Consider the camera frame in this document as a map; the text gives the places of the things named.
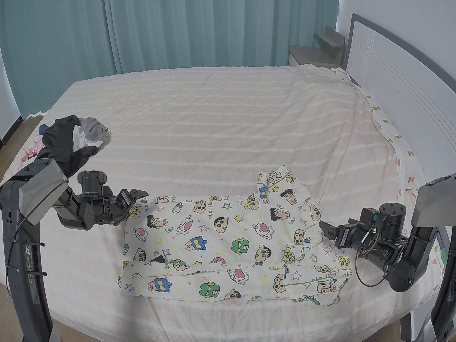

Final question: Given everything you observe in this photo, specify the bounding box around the pile of clothes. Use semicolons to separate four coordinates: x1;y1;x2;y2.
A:
19;115;112;179

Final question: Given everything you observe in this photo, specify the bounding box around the black cable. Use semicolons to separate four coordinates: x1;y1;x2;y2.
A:
354;253;392;288

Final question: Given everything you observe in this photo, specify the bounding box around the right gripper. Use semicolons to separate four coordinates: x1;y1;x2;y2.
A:
335;223;380;256

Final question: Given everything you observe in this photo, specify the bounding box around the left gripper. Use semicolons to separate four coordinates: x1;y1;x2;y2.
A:
103;189;137;225

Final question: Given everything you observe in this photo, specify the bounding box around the bed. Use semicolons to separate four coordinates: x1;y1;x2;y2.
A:
0;13;456;337

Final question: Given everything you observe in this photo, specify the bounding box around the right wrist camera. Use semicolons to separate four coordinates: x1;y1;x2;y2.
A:
360;208;379;227

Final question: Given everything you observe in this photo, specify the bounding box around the white printed pyjama top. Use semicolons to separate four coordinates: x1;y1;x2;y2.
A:
119;165;353;307

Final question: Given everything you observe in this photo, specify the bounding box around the blue-green curtain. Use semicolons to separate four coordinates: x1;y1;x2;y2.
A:
0;0;118;118
103;0;343;75

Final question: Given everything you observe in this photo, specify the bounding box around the grey bedside table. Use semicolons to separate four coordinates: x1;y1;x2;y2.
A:
288;26;347;67

